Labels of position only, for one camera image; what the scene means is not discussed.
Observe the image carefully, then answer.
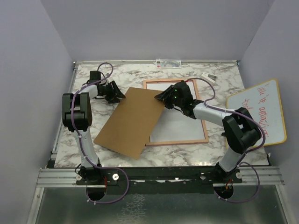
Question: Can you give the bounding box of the blue landscape photo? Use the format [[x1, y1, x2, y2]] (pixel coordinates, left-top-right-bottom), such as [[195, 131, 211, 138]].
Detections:
[[146, 81, 206, 143]]

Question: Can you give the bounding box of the yellow rimmed whiteboard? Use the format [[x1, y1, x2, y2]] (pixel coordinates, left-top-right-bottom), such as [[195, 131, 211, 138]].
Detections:
[[227, 78, 287, 146]]

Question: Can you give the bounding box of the pink picture frame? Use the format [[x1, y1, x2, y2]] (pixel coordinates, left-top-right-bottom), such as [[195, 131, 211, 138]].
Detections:
[[142, 78, 209, 147]]

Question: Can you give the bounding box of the small label card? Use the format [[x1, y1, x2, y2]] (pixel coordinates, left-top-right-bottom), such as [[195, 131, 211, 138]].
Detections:
[[154, 59, 182, 69]]

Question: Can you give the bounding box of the white marker eraser piece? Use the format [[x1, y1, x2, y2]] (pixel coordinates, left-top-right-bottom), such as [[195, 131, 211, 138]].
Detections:
[[201, 72, 217, 83]]

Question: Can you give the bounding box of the brown cardboard backing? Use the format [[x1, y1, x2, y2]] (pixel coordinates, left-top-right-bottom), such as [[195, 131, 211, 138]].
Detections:
[[94, 87, 164, 160]]

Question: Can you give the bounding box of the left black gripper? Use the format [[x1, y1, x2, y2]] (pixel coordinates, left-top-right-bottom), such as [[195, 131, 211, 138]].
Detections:
[[100, 81, 125, 104]]

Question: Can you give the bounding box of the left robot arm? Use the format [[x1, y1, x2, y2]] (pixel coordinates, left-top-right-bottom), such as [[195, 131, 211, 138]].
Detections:
[[62, 70, 125, 184]]

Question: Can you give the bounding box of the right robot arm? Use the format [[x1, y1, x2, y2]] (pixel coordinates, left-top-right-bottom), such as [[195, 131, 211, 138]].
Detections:
[[154, 81, 265, 182]]

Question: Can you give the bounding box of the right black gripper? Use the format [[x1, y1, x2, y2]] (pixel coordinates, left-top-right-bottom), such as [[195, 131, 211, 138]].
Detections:
[[155, 85, 184, 109]]

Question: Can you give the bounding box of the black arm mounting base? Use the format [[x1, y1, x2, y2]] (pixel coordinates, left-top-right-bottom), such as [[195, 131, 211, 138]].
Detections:
[[76, 166, 242, 195]]

